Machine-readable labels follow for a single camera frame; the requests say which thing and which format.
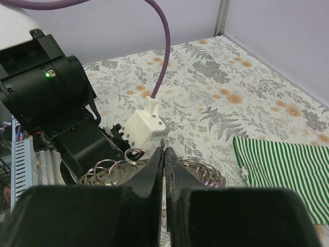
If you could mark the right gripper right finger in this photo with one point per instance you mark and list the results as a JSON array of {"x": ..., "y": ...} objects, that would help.
[{"x": 198, "y": 215}]

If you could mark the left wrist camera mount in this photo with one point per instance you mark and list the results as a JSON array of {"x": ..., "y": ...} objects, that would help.
[{"x": 145, "y": 125}]

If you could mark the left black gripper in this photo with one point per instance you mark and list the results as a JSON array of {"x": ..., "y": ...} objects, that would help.
[{"x": 115, "y": 136}]

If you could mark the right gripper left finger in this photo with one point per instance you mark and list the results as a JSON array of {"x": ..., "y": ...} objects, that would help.
[{"x": 81, "y": 215}]

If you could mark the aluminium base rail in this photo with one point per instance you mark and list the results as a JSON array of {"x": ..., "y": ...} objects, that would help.
[{"x": 30, "y": 168}]

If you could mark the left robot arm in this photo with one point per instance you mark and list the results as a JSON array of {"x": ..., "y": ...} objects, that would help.
[{"x": 51, "y": 97}]

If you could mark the green striped cloth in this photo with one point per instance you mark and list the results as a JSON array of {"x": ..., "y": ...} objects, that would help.
[{"x": 301, "y": 168}]

